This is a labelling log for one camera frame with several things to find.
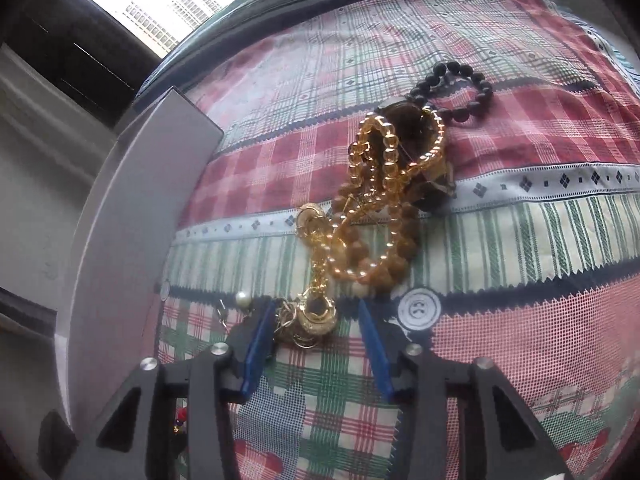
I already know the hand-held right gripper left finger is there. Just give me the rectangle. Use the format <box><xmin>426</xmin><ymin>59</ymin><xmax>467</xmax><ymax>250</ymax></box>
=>
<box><xmin>75</xmin><ymin>299</ymin><xmax>279</xmax><ymax>480</ymax></box>

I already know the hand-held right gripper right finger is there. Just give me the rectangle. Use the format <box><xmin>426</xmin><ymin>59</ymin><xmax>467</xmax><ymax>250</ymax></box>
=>
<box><xmin>356</xmin><ymin>300</ymin><xmax>576</xmax><ymax>480</ymax></box>

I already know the brown wooden bead bracelet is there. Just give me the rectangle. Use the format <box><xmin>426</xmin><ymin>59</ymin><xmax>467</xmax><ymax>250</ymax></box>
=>
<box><xmin>339</xmin><ymin>185</ymin><xmax>427</xmax><ymax>287</ymax></box>

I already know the black bead bracelet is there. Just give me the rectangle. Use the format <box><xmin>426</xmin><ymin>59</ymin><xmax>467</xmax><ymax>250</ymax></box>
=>
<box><xmin>409</xmin><ymin>60</ymin><xmax>495</xmax><ymax>123</ymax></box>

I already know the pearl earring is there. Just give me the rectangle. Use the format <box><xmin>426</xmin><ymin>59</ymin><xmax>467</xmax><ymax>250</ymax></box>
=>
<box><xmin>216</xmin><ymin>291</ymin><xmax>252</xmax><ymax>332</ymax></box>

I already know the gold hoop earring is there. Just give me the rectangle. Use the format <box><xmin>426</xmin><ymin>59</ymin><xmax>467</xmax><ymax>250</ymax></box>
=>
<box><xmin>295</xmin><ymin>203</ymin><xmax>331</xmax><ymax>243</ymax></box>

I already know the plaid patchwork blanket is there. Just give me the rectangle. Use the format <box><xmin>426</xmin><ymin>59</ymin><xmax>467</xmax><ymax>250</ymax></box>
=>
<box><xmin>159</xmin><ymin>0</ymin><xmax>640</xmax><ymax>480</ymax></box>

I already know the grey board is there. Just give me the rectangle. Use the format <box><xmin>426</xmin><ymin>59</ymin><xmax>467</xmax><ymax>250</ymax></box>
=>
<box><xmin>55</xmin><ymin>85</ymin><xmax>225</xmax><ymax>441</ymax></box>

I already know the high-rise building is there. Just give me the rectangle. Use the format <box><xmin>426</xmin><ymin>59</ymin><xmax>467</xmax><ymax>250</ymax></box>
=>
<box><xmin>172</xmin><ymin>0</ymin><xmax>223</xmax><ymax>27</ymax></box>
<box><xmin>122</xmin><ymin>1</ymin><xmax>181</xmax><ymax>57</ymax></box>

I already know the dark green quilt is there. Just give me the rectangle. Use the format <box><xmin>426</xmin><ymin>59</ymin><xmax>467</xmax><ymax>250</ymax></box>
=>
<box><xmin>137</xmin><ymin>0</ymin><xmax>568</xmax><ymax>96</ymax></box>

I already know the amber bead bracelet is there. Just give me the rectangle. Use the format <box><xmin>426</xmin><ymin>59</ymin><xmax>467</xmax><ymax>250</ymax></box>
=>
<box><xmin>327</xmin><ymin>110</ymin><xmax>448</xmax><ymax>285</ymax></box>

